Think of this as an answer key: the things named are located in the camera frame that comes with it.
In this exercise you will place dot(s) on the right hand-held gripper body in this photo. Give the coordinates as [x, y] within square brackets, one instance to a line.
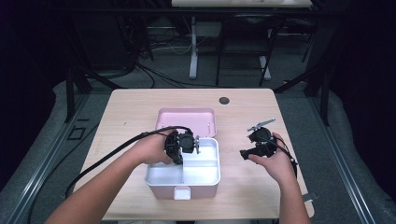
[263, 138]

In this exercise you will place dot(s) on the person's right hand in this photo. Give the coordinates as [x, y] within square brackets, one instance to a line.
[277, 165]

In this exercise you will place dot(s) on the black metal frame post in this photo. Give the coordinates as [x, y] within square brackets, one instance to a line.
[325, 99]
[69, 96]

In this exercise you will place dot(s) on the black metal chair frame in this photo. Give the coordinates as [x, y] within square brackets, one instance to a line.
[246, 31]

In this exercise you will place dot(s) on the round black table grommet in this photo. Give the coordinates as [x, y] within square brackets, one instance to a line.
[224, 100]

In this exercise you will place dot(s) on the white desk with white legs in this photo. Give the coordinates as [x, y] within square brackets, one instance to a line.
[193, 46]

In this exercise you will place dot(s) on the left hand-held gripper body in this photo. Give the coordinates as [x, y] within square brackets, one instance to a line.
[186, 143]

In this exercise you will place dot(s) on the person's left hand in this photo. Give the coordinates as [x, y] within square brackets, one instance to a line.
[152, 149]

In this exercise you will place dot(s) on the pink and white storage box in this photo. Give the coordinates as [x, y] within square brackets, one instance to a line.
[186, 119]

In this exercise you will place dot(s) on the white divided tray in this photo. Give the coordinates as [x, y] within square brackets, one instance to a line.
[199, 175]

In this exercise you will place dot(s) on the small metal table bracket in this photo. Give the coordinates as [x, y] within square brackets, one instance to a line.
[311, 196]

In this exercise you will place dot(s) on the long metal floor rail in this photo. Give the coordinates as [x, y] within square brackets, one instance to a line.
[40, 174]
[342, 161]

